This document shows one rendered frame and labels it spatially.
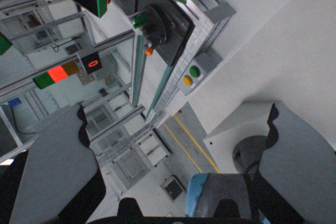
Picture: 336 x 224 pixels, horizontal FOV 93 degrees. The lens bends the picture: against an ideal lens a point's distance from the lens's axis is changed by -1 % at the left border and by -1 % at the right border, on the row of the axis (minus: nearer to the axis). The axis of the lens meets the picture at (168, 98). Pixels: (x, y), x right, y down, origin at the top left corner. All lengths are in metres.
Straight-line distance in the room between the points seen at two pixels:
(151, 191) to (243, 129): 8.18
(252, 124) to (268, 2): 0.32
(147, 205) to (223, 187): 8.32
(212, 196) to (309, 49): 0.40
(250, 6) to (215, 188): 0.45
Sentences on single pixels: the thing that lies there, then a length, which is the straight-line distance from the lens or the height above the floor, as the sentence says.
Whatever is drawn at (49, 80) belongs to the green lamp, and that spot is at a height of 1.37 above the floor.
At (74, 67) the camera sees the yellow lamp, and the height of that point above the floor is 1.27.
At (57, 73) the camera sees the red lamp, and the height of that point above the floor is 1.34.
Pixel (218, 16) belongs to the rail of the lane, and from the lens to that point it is 0.49.
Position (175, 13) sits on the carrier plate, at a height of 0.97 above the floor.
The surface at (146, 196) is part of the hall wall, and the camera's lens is 8.62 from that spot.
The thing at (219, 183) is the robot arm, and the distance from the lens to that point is 0.42.
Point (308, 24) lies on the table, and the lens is 0.49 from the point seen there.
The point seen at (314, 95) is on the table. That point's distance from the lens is 0.56.
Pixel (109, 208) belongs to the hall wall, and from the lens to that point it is 8.71.
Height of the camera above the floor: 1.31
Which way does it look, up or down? 23 degrees down
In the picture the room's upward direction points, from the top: 125 degrees counter-clockwise
